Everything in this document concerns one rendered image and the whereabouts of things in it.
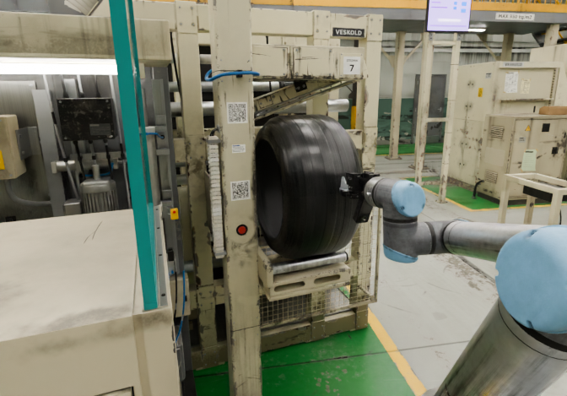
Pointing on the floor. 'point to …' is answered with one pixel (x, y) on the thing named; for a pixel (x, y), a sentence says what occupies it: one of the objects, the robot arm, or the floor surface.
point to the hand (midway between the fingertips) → (342, 190)
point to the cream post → (243, 291)
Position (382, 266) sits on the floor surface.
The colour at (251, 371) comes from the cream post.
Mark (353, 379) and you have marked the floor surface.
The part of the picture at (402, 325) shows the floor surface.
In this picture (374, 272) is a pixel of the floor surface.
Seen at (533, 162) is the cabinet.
